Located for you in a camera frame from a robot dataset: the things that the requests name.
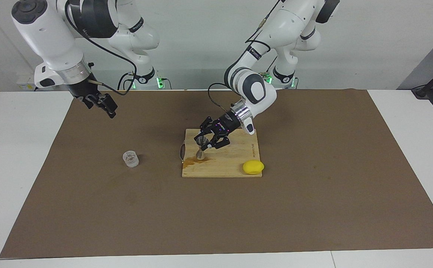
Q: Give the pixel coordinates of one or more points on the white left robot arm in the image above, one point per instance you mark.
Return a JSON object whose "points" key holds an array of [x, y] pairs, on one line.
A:
{"points": [[287, 26]]}

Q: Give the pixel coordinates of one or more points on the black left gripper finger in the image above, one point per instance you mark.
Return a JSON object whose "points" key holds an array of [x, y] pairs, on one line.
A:
{"points": [[208, 127], [220, 142]]}

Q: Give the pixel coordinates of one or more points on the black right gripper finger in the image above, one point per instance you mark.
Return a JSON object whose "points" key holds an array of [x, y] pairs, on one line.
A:
{"points": [[109, 106], [88, 102]]}

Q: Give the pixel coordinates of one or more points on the brown table mat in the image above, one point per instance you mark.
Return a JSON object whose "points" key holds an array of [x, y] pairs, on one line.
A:
{"points": [[127, 216]]}

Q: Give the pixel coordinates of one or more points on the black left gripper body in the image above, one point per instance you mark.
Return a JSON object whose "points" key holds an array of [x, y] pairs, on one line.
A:
{"points": [[227, 123]]}

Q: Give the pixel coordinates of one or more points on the wooden cutting board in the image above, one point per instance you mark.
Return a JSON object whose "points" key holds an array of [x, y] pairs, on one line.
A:
{"points": [[235, 156]]}

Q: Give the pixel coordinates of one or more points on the white socket box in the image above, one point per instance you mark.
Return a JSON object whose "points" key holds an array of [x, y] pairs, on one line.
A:
{"points": [[26, 83]]}

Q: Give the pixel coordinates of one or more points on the small clear glass cup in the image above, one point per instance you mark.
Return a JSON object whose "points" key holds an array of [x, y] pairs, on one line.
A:
{"points": [[130, 159]]}

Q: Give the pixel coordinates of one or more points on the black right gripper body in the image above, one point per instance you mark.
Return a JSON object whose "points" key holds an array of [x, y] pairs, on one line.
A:
{"points": [[86, 91]]}

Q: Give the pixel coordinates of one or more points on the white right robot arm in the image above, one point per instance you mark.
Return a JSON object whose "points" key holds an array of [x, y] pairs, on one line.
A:
{"points": [[48, 33]]}

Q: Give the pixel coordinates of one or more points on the yellow lemon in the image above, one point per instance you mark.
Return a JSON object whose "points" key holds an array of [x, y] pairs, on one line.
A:
{"points": [[253, 167]]}

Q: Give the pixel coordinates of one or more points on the steel double jigger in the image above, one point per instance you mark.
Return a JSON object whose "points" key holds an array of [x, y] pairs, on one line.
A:
{"points": [[200, 154]]}

